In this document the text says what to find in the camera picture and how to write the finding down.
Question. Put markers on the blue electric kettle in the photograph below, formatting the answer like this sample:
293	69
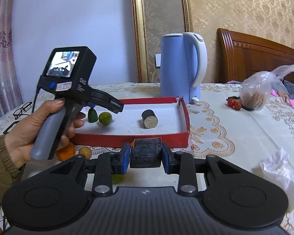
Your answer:
174	66

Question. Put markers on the black eyeglasses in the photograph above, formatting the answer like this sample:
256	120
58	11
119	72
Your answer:
22	110

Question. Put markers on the crumpled white tissue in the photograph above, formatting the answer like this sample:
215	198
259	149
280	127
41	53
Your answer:
281	176

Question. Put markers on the clear plastic bag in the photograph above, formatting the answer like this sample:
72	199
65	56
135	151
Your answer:
256	83

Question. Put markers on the brown longan fruit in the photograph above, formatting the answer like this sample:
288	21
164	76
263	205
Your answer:
85	152

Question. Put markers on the white wall switch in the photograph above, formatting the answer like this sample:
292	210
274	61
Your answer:
158	60

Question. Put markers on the small red cherry tomato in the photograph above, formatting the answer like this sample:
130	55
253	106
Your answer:
231	102
238	106

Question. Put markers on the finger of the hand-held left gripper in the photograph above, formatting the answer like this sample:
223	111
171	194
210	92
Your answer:
110	102

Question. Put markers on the person's left forearm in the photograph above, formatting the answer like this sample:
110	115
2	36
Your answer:
0	171

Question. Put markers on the green citrus fruit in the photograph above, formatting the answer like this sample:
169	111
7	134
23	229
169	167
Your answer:
117	179
105	119

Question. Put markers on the wooden bed headboard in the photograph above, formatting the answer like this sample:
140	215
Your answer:
247	56

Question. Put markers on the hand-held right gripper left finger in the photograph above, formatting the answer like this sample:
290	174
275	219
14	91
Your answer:
126	159

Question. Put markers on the gold wall frame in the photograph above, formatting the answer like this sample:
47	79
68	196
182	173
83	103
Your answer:
137	41

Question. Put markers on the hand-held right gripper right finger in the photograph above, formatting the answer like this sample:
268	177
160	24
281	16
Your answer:
165	160

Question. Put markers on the pink patterned curtain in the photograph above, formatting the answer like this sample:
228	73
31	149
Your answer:
2	53

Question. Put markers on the person's left hand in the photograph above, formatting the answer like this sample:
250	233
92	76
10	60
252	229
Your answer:
24	134

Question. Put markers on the two red cherry tomatoes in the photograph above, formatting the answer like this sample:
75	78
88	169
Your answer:
247	107

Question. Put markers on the dark eggplant piece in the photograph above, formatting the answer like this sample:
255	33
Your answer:
149	120
144	155

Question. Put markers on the dark green pear-shaped fruit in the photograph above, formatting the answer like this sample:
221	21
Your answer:
92	116

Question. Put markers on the red shallow cardboard box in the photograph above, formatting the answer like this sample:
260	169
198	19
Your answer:
100	139

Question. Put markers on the tan round bundle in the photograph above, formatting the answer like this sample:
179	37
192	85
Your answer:
256	99

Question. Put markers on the cream lace tablecloth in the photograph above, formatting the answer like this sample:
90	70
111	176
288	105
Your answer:
235	132

